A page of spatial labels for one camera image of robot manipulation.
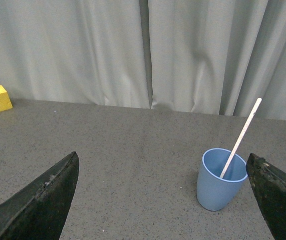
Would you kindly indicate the white speckled chopstick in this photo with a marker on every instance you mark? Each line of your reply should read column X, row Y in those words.
column 241, row 136

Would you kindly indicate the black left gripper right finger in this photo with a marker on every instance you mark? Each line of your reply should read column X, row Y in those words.
column 268, row 184

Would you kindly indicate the light blue plastic cup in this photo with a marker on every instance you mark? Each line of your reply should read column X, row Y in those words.
column 215, row 192

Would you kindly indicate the grey-white curtain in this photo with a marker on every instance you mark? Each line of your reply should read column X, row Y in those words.
column 213, row 57

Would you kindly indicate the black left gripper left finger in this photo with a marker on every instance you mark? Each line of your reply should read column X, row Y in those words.
column 39, row 210

